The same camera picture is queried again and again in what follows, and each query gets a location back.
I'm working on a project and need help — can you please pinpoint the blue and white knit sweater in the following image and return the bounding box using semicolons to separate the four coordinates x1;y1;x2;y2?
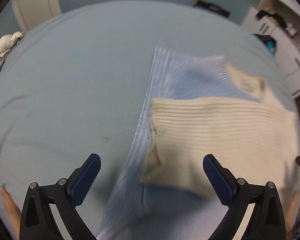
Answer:
96;47;300;239

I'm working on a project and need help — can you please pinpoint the white bedroom door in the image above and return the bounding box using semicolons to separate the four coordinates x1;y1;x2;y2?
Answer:
11;0;61;32

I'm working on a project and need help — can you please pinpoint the person's right hand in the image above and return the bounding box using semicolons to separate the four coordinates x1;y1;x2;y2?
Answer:
285;191;300;239

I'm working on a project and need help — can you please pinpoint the person's left bare foot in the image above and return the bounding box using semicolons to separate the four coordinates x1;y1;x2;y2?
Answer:
0;186;21;239

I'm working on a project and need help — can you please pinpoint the black and teal bag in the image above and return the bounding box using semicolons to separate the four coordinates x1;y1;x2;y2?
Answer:
254;34;277;57

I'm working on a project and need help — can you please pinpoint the light blue bed sheet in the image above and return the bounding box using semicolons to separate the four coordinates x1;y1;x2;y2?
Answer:
0;1;300;239

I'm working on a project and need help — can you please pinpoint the white cabinet with shelves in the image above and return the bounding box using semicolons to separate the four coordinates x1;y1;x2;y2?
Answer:
241;0;300;98

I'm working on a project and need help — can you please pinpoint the black garment on cabinet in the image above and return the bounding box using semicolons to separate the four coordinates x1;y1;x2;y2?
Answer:
255;10;286;27

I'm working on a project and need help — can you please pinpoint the white puffy duvet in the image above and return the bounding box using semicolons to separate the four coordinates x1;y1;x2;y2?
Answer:
0;31;25;61

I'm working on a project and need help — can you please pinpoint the black and white box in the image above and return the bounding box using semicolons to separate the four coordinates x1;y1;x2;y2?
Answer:
193;0;231;18

